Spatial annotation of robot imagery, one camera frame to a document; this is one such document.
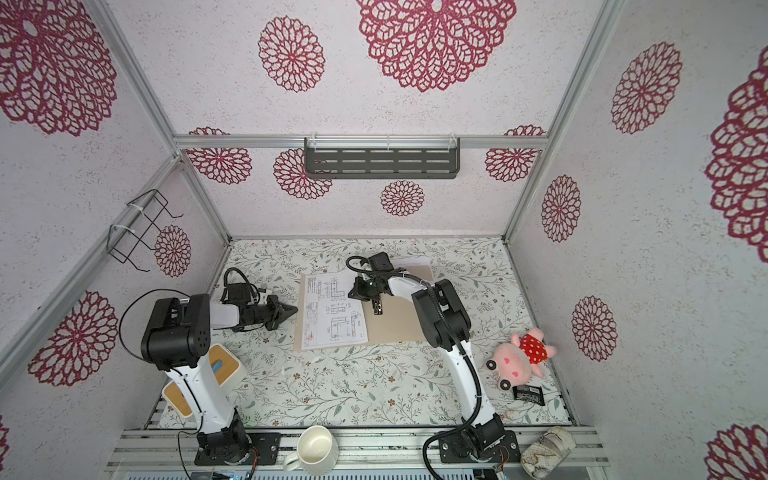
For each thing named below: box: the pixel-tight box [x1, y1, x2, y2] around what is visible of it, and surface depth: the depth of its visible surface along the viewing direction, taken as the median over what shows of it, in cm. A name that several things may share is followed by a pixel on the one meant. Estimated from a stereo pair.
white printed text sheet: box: [390, 255, 431, 269], surface depth 116 cm
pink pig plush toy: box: [485, 327, 557, 391], surface depth 85 cm
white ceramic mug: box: [282, 425, 340, 476], surface depth 71 cm
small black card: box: [512, 384, 545, 407], surface depth 83 cm
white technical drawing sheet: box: [302, 272, 368, 351], surface depth 100 cm
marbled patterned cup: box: [520, 426, 576, 480], surface depth 72 cm
